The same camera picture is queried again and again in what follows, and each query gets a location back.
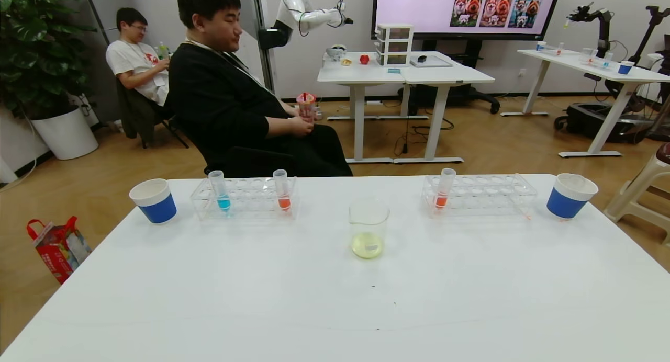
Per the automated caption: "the white desk with drawer unit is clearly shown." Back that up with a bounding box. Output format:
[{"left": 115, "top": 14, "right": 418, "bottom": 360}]
[{"left": 317, "top": 51, "right": 414, "bottom": 164}]

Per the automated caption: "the white plant pot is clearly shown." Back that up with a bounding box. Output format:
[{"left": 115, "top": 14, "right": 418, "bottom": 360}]
[{"left": 30, "top": 103, "right": 99, "bottom": 161}]

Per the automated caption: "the white desktop drawer unit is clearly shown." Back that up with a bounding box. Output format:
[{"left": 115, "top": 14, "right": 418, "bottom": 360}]
[{"left": 375, "top": 22, "right": 415, "bottom": 67}]

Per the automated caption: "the red pigment test tube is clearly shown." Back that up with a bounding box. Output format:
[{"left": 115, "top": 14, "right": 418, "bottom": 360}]
[
  {"left": 434, "top": 167, "right": 457, "bottom": 210},
  {"left": 273, "top": 169, "right": 292, "bottom": 212}
]

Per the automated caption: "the grey white robot stand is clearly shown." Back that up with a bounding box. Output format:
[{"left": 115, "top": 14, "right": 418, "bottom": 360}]
[{"left": 230, "top": 0, "right": 310, "bottom": 119}]

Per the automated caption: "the white desk with tablet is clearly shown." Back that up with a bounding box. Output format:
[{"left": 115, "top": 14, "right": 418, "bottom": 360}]
[{"left": 400, "top": 51, "right": 496, "bottom": 164}]

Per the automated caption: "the blue white paper cup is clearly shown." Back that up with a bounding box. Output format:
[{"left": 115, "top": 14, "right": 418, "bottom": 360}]
[
  {"left": 129, "top": 178, "right": 178, "bottom": 225},
  {"left": 546, "top": 173, "right": 599, "bottom": 220}
]

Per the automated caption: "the plastic drink cup with straw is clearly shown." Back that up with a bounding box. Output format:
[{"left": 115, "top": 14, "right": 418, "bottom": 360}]
[{"left": 296, "top": 92, "right": 317, "bottom": 123}]

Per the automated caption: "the large green potted plant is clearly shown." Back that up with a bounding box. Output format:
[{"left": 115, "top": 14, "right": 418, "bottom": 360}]
[{"left": 0, "top": 0, "right": 97, "bottom": 121}]

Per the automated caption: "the large wall display screen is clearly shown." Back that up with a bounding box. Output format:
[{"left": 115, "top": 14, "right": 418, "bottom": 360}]
[{"left": 371, "top": 0, "right": 564, "bottom": 40}]

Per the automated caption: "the clear acrylic tube rack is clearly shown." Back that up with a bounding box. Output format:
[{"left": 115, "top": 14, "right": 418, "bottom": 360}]
[
  {"left": 190, "top": 176, "right": 298, "bottom": 221},
  {"left": 421, "top": 173, "right": 539, "bottom": 219}
]

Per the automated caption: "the man in white shirt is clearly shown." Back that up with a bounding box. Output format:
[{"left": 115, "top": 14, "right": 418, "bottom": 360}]
[{"left": 106, "top": 7, "right": 171, "bottom": 106}]

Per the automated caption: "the black display stand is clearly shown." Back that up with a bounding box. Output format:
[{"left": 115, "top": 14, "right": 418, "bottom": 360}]
[{"left": 399, "top": 38, "right": 501, "bottom": 115}]

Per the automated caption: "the black folding chair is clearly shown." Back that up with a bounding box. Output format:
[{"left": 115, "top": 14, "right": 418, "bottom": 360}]
[{"left": 115, "top": 85, "right": 190, "bottom": 149}]

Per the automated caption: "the clear glass beaker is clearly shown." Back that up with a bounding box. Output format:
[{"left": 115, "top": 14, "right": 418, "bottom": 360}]
[{"left": 349, "top": 197, "right": 391, "bottom": 260}]

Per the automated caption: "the beige plastic stool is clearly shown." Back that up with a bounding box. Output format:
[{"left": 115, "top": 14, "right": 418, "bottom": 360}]
[{"left": 605, "top": 142, "right": 670, "bottom": 246}]

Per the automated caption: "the red paper bag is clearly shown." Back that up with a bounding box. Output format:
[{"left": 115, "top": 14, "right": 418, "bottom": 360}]
[{"left": 26, "top": 216, "right": 93, "bottom": 285}]

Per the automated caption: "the blue pigment test tube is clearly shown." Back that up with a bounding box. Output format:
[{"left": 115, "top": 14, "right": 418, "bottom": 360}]
[{"left": 208, "top": 170, "right": 232, "bottom": 213}]

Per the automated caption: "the long white lab desk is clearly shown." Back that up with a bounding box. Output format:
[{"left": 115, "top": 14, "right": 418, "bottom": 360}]
[{"left": 500, "top": 48, "right": 670, "bottom": 159}]

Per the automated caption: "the man in black clothes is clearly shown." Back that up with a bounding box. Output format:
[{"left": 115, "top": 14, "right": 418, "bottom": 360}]
[{"left": 167, "top": 0, "right": 353, "bottom": 177}]

